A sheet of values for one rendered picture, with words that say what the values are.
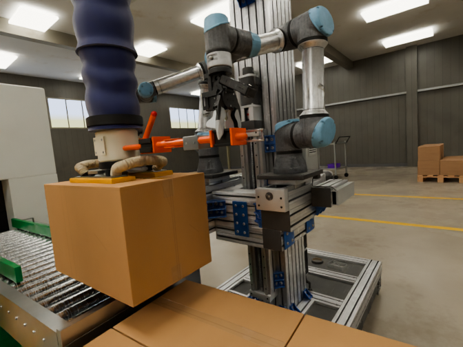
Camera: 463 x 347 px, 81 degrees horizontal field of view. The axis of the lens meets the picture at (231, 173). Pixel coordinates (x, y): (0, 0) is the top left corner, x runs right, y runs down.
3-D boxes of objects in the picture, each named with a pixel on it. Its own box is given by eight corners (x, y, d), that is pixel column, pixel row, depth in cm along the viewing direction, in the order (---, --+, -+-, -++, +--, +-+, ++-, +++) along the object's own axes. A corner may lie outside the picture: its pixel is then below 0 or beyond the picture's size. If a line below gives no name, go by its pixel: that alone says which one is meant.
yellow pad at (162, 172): (110, 177, 132) (109, 166, 131) (129, 174, 140) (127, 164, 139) (155, 177, 112) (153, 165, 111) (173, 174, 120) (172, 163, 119)
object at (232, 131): (210, 147, 81) (209, 130, 80) (224, 146, 87) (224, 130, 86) (232, 145, 76) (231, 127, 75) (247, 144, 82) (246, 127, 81)
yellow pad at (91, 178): (69, 182, 117) (67, 171, 116) (92, 180, 125) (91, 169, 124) (111, 184, 97) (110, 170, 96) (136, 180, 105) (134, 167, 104)
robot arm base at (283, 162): (282, 170, 133) (282, 150, 132) (312, 169, 124) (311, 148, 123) (266, 174, 122) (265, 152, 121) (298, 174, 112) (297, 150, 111)
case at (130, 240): (55, 270, 123) (43, 184, 120) (132, 242, 155) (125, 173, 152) (133, 308, 88) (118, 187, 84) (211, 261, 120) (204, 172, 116)
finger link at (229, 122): (231, 137, 91) (222, 110, 87) (245, 135, 87) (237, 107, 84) (226, 140, 89) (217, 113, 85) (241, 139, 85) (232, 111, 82)
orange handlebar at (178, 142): (82, 155, 131) (81, 149, 130) (136, 152, 155) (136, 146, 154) (240, 142, 76) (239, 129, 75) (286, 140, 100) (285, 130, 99)
